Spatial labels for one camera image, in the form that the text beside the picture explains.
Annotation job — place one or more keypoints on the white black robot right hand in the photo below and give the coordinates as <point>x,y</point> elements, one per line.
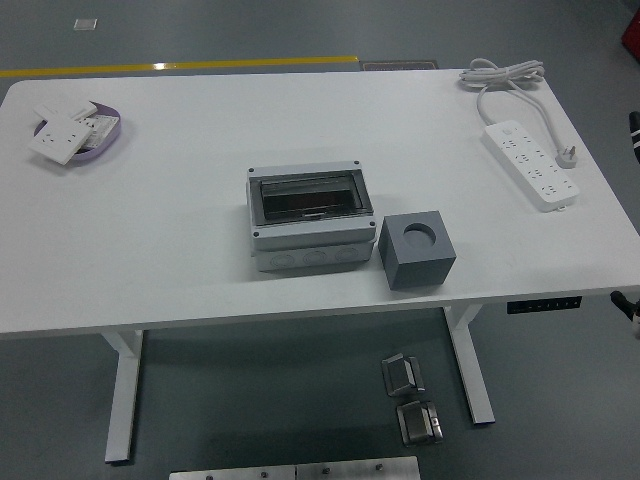
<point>636,135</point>

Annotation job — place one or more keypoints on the grey enclosure box clear lid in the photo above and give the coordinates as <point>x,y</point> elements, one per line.
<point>310,245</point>

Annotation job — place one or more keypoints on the red box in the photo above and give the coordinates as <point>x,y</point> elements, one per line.
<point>632,35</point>

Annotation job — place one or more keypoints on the grey cube with round hole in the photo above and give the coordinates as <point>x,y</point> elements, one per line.
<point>415,270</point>

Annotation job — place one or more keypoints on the white power strip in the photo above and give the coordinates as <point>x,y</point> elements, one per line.
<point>530,165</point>

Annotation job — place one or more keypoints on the black table control panel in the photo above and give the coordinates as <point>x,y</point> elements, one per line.
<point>545,305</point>

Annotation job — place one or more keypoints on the dark brown floor plate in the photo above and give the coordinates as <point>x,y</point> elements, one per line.
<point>400,65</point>

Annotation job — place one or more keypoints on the white table leg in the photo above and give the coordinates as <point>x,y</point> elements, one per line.
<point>122,400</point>
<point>480,405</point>

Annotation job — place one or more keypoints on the yellow floor tape line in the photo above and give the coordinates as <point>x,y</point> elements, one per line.
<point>225,63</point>

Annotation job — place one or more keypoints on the silver metal plate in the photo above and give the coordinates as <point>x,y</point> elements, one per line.
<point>357,470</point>
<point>230,474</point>

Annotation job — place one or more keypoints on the purple oval tray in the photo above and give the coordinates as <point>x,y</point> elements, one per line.
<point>112,137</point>

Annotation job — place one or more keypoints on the white socket panel with label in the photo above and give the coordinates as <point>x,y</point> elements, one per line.
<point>102,127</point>

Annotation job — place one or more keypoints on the small clear floor tile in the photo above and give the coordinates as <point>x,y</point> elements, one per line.
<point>85,24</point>

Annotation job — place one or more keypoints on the silver metal bracket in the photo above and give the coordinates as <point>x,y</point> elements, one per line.
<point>400,375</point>
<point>417,425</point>

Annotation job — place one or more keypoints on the white blank switch panel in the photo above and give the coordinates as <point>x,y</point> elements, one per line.
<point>60,109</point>

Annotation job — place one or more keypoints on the white wall socket panel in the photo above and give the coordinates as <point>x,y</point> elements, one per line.
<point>57,140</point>

